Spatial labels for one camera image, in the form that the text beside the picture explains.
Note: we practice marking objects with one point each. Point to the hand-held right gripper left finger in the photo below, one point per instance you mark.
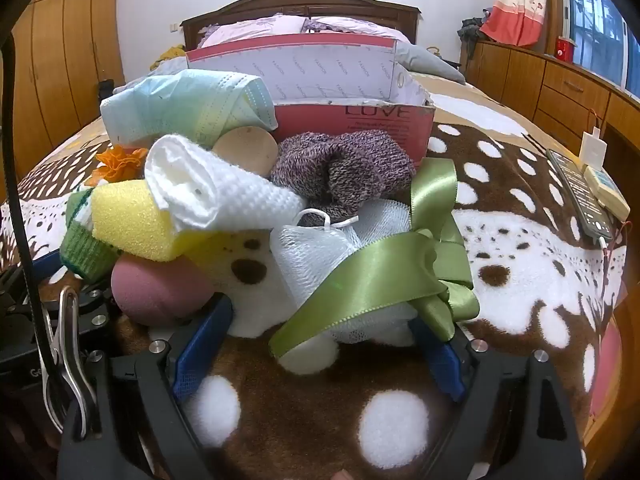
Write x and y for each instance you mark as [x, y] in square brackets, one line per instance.
[200, 355]

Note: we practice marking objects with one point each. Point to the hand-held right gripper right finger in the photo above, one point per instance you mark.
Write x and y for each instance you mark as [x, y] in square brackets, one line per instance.
[447, 370]

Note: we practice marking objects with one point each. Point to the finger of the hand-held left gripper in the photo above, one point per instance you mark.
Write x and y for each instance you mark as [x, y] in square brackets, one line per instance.
[96, 305]
[50, 265]

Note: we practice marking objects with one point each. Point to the pink makeup sponge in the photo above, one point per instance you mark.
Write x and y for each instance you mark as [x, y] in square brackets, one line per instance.
[155, 290]

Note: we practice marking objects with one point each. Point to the yellow sponge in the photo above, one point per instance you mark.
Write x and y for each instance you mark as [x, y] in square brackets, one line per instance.
[130, 220]

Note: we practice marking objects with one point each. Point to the orange cloth flower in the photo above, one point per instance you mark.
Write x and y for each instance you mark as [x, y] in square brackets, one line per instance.
[117, 162]

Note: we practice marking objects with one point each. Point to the green satin ribbon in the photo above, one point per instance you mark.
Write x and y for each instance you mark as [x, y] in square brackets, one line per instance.
[375, 270]

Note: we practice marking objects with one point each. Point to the white mesh bath pouf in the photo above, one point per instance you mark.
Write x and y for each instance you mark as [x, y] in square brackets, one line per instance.
[310, 255]

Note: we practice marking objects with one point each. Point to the white waffle cloth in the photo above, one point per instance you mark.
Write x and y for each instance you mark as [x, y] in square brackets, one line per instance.
[235, 190]

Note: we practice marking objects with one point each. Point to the blue face mask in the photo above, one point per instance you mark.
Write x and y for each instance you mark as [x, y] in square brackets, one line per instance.
[165, 105]

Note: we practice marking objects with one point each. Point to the purple knit sock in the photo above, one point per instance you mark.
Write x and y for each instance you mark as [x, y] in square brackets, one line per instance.
[345, 165]

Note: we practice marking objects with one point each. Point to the red cardboard box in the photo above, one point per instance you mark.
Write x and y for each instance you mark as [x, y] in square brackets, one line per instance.
[380, 127]

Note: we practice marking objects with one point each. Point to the metal spring clip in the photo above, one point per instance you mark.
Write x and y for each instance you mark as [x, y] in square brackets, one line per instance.
[65, 340]

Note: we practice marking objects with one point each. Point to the brown white spotted blanket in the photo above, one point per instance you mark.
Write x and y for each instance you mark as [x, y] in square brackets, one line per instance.
[500, 240]

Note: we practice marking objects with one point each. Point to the small black device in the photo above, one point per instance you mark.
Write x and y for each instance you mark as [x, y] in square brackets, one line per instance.
[106, 87]

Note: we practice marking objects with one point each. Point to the wooden wardrobe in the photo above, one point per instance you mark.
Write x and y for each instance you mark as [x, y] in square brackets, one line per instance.
[60, 60]

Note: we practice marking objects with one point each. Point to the cream power strip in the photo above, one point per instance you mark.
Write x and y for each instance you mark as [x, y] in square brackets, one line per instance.
[607, 192]

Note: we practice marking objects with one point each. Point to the yellow knit cloth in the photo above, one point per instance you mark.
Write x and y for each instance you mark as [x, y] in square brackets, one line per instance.
[172, 52]

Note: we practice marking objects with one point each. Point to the white charger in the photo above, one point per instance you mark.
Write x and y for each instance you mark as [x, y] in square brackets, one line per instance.
[594, 146]

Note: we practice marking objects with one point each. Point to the wooden dresser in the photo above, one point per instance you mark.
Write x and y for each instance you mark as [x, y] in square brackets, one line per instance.
[565, 85]

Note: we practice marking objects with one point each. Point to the plain lilac pillow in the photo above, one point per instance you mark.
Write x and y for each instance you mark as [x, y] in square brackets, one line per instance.
[250, 30]

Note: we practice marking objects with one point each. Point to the grey duvet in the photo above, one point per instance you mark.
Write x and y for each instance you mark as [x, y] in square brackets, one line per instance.
[425, 60]

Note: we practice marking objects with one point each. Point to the small brown basket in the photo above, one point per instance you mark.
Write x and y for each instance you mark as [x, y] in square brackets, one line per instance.
[432, 50]

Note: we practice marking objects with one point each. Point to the dark clothes pile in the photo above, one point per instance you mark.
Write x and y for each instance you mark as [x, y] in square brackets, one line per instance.
[472, 30]

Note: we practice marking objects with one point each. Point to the red cup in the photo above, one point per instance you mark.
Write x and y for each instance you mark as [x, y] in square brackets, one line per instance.
[565, 49]

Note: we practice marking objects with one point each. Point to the lilac pillow with frill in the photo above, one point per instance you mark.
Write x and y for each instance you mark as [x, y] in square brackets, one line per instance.
[360, 27]

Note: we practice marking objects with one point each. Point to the dark wooden headboard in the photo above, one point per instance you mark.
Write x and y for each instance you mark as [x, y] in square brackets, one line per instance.
[300, 2]

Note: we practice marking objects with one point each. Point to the cream and red curtain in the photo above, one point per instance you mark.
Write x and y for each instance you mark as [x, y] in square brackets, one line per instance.
[515, 10]

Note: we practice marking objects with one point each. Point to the window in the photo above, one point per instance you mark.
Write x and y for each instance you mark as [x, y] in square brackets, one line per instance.
[595, 10]

